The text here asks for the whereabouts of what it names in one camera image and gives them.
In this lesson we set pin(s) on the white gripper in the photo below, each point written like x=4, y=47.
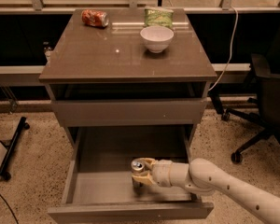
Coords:
x=162, y=173

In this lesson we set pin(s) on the black wheeled stand leg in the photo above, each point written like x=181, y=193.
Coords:
x=22, y=125

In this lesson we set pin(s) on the white bowl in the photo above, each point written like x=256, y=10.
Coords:
x=156, y=38

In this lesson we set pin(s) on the orange soda can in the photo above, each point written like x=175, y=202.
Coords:
x=95, y=18

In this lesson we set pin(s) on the silver redbull can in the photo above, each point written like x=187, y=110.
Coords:
x=138, y=168

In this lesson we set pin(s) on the closed grey top drawer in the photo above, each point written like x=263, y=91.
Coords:
x=128, y=113

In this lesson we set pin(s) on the green chip bag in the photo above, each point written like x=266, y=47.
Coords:
x=159, y=16

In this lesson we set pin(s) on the grey drawer cabinet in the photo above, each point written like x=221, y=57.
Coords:
x=113, y=64

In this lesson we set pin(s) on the open grey middle drawer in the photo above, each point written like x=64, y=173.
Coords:
x=99, y=185

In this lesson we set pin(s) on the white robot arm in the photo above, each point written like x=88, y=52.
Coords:
x=203, y=177

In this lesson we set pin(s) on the black office chair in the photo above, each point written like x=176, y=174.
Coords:
x=266, y=69

